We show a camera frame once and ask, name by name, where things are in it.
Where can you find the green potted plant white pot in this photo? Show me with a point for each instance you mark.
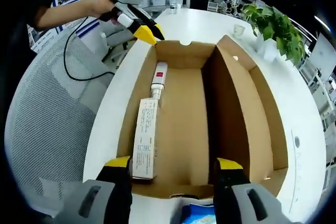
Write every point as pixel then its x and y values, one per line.
pixel 275 27

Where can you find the white pump bottle red label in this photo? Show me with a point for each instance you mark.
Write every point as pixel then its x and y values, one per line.
pixel 159 75

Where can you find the person's left hand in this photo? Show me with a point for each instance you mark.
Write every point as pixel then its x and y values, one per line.
pixel 103 7

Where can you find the small white cup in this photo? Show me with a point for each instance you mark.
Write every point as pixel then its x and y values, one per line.
pixel 239 30

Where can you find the person's dark shirt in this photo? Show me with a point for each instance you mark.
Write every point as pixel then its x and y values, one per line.
pixel 42 3

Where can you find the clear glass cup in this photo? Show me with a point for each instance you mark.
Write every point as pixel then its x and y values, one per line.
pixel 174 9

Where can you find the blue wet wipes soft packet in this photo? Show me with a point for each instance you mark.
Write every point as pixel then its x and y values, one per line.
pixel 199 214

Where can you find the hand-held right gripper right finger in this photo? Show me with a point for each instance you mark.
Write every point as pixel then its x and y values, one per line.
pixel 273 208

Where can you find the white printed carton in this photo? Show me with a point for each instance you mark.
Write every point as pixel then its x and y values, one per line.
pixel 145 142

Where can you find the brown cardboard shoe box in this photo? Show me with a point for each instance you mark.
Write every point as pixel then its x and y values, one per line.
pixel 183 116

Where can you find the grey mesh office chair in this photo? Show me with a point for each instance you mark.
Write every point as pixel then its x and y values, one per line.
pixel 47 129

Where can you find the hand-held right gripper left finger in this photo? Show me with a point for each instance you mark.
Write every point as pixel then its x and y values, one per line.
pixel 71 208

